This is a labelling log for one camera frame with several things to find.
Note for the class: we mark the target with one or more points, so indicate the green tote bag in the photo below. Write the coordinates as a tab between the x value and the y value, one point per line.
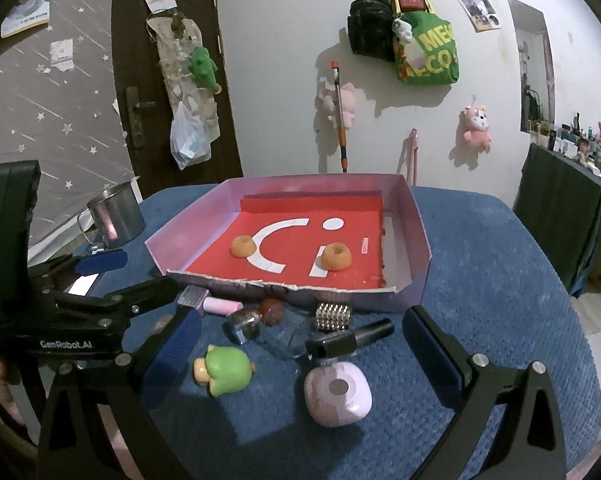
430	55

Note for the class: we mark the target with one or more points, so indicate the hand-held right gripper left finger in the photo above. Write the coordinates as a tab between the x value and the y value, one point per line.
173	355

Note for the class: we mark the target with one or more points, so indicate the white card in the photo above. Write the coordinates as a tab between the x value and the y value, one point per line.
83	284

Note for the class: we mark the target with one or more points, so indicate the clear hanging organizer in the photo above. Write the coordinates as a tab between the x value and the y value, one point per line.
180	65

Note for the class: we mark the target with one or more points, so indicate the row of cosmetic bottles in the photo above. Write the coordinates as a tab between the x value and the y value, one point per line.
580	145

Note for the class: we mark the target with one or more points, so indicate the green toy figure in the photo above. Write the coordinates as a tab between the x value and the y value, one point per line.
225	370

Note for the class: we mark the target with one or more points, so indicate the black nail polish bottle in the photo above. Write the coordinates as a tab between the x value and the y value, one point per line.
350	338

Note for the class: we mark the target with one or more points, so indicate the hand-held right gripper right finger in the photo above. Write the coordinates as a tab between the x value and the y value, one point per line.
430	342

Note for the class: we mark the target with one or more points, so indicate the green plush toy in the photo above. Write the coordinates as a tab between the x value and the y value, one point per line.
203	67

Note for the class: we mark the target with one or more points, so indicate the clear plastic bag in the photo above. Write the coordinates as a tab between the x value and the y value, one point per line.
188	140

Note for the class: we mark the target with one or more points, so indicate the white plush toy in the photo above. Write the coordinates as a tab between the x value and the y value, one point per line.
403	30

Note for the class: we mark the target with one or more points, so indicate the black bag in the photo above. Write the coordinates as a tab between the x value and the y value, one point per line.
370	25

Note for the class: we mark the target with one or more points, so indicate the silver magnetic ball cube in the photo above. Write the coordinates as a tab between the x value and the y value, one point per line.
333	317

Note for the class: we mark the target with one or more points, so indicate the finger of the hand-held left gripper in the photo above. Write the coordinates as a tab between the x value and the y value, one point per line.
140	295
100	261

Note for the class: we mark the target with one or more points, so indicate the pink box with red bottom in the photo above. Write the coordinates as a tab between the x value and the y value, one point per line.
290	240

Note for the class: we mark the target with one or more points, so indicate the torn white wall paper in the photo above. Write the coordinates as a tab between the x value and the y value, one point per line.
61	52

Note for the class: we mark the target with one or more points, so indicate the dark green cloth table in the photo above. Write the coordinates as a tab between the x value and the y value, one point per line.
560	210

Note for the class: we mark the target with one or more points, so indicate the dark brown door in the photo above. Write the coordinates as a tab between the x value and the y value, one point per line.
230	110

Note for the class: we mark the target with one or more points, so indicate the pink tube with silver cap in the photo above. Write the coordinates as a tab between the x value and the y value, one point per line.
223	306

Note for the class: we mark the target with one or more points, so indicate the metal cup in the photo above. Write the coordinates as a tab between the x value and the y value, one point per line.
118	215

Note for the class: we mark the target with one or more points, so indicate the clear glass cup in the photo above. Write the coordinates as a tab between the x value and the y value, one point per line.
290	335

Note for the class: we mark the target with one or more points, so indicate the pink cow plush toy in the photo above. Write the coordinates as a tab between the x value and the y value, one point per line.
476	127

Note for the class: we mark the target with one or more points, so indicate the wall photo collage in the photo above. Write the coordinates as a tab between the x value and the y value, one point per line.
478	7

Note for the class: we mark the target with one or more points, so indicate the small olive plush toy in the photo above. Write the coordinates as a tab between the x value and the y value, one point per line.
178	22

